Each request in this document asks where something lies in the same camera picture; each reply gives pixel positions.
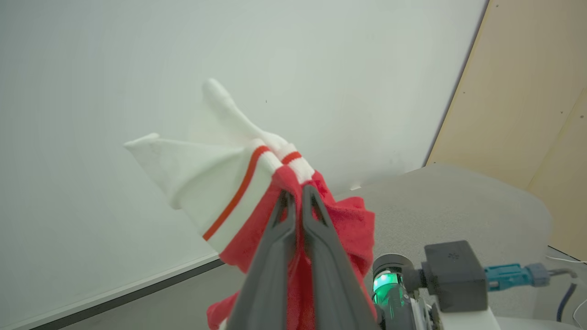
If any red and white striped garment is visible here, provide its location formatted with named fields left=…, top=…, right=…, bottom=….
left=123, top=78, right=377, bottom=330

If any teal connector grey cable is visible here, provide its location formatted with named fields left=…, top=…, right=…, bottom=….
left=484, top=263, right=579, bottom=292

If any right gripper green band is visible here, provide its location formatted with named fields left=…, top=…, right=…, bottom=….
left=226, top=184, right=501, bottom=330

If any dark grey wrist camera box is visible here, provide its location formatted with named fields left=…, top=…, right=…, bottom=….
left=415, top=240, right=488, bottom=313

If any white and black baseboard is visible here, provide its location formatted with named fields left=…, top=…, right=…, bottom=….
left=0, top=253, right=226, bottom=330

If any thin white cable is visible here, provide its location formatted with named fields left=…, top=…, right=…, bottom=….
left=572, top=299, right=587, bottom=327
left=546, top=253, right=587, bottom=265

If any dark blue cable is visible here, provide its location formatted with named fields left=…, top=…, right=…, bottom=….
left=556, top=283, right=578, bottom=322

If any beige wooden wall panel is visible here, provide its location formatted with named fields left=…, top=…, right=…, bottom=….
left=426, top=0, right=587, bottom=262

